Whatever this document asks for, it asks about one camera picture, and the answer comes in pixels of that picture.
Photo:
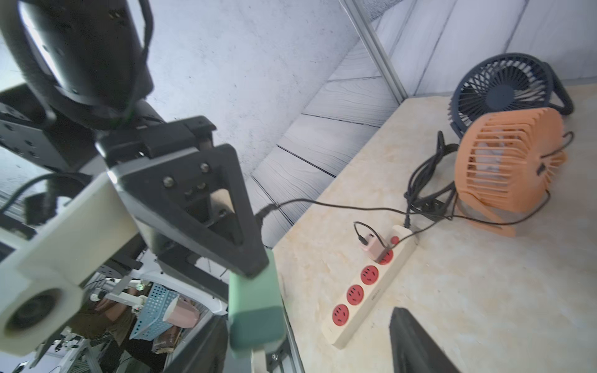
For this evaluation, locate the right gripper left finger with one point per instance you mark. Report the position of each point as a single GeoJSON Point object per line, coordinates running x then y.
{"type": "Point", "coordinates": [205, 352]}

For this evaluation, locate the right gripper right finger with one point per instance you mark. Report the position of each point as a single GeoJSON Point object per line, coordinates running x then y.
{"type": "Point", "coordinates": [413, 349]}

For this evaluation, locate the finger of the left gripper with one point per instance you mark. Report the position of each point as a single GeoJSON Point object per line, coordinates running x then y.
{"type": "Point", "coordinates": [240, 245]}

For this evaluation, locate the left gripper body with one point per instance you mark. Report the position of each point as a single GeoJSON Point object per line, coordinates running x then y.
{"type": "Point", "coordinates": [167, 178]}

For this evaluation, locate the green USB charger plug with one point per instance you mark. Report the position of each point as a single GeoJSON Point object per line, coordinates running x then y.
{"type": "Point", "coordinates": [256, 311]}

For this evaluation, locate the white red power strip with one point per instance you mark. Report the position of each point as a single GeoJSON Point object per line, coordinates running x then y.
{"type": "Point", "coordinates": [359, 297]}

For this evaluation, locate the pink USB charger plug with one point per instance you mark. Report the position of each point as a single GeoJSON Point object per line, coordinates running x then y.
{"type": "Point", "coordinates": [374, 247]}

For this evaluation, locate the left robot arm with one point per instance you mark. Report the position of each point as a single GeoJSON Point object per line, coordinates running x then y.
{"type": "Point", "coordinates": [86, 60]}

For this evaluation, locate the orange desk fan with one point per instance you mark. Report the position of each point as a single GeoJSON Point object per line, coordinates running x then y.
{"type": "Point", "coordinates": [506, 163]}

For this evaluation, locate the dark blue desk fan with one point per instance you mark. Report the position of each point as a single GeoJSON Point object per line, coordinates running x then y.
{"type": "Point", "coordinates": [507, 82]}

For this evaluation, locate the blue plastic basket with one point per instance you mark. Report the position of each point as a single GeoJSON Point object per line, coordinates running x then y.
{"type": "Point", "coordinates": [150, 323]}

